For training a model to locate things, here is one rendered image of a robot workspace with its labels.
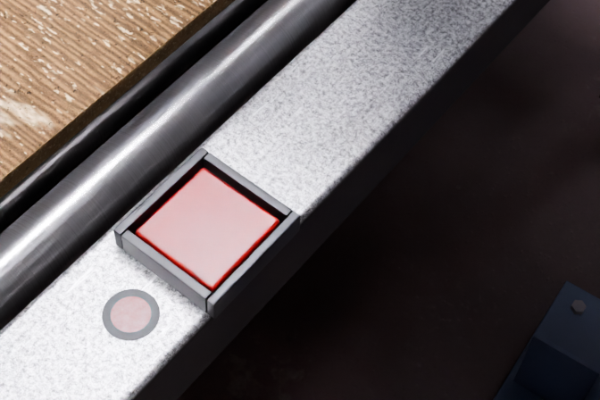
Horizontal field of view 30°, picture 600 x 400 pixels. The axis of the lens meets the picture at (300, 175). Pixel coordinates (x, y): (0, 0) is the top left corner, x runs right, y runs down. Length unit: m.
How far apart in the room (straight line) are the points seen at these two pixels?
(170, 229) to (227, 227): 0.03
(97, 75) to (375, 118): 0.17
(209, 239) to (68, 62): 0.15
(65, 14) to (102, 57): 0.04
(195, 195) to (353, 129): 0.11
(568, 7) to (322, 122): 1.43
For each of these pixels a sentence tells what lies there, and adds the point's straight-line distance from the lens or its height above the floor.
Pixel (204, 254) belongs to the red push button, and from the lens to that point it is 0.63.
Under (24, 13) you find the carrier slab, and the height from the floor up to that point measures 0.94.
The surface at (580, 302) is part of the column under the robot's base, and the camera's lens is 1.72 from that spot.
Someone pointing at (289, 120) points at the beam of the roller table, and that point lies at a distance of 0.70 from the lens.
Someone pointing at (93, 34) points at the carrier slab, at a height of 0.94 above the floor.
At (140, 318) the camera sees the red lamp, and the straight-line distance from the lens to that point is 0.63.
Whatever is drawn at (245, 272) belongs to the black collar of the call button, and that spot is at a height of 0.93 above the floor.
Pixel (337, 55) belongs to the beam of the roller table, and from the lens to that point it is 0.74.
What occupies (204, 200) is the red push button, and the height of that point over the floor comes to 0.93.
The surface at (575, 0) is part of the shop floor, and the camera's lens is 2.12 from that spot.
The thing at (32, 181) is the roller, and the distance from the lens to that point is 0.70.
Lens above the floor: 1.47
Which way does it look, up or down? 55 degrees down
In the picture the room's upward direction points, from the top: 4 degrees clockwise
